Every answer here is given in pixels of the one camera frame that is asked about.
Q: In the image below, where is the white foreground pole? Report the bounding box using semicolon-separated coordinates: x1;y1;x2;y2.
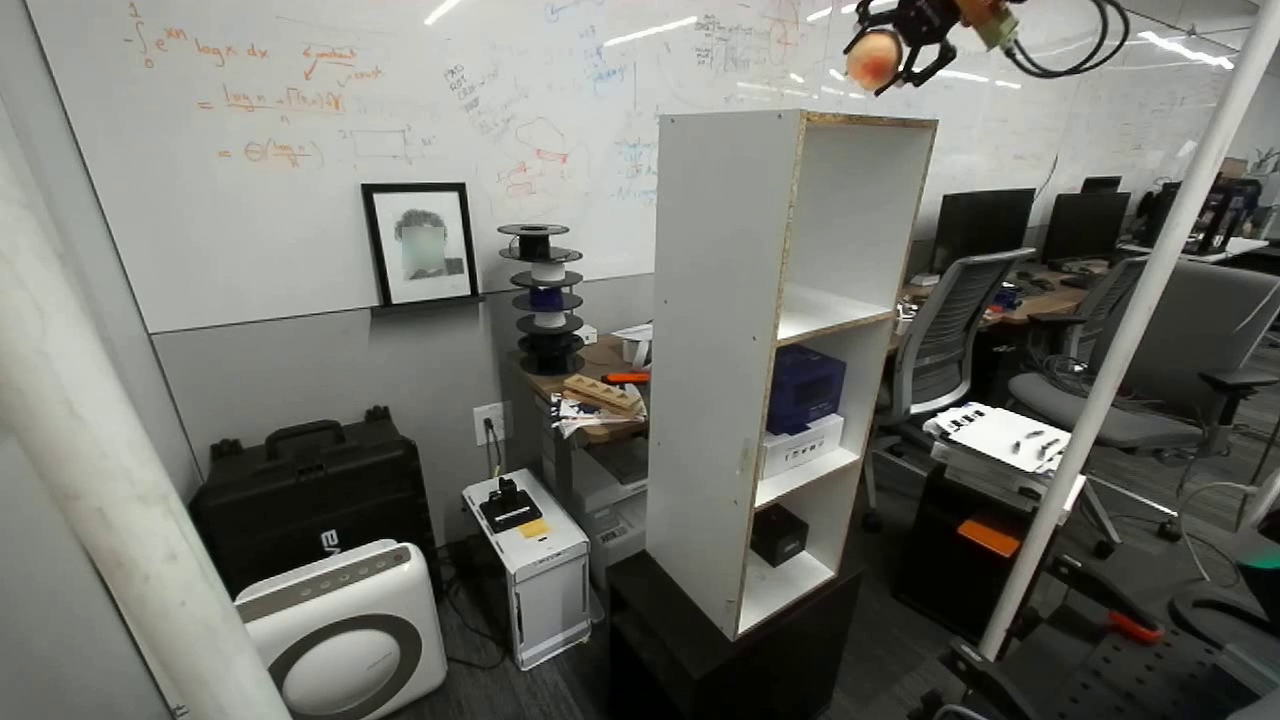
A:
0;153;287;720

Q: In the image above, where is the framed portrait picture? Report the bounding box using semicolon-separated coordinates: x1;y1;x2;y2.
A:
361;186;475;309

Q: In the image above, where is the white wall outlet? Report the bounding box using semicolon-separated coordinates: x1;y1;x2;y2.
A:
473;406;506;443

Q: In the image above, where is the black hard case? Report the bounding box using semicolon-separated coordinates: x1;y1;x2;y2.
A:
189;406;437;592

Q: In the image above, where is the black cabinet under shelf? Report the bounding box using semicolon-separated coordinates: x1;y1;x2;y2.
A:
609;551;861;720

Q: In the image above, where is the dark blue box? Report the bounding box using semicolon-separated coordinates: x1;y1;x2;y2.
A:
769;348;844;431

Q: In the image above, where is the grey mesh office chair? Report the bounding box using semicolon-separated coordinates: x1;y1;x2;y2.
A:
1009;255;1280;489

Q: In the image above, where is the small black box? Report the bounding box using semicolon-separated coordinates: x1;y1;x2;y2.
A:
751;506;809;566

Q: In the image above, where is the cluttered wooden desk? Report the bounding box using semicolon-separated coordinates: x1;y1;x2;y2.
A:
519;336;649;489

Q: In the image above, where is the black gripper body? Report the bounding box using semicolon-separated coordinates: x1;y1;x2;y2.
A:
857;0;960;53

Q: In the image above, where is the white label box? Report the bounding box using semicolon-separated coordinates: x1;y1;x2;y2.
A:
758;413;844;477

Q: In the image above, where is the white diagonal pole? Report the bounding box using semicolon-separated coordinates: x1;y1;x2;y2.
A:
981;0;1280;659

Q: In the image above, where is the white wooden shelf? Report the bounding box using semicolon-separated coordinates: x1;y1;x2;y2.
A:
645;110;936;637

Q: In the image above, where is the black computer monitor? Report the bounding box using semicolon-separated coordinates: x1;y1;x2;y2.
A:
932;190;1035;271
1038;191;1126;265

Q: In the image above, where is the white round air purifier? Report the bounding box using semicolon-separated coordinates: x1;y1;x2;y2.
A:
236;540;448;720

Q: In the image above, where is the white computer tower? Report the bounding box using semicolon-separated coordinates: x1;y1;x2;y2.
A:
464;470;590;673

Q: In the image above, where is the stack of filament spools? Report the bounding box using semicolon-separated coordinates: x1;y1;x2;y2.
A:
499;223;582;375

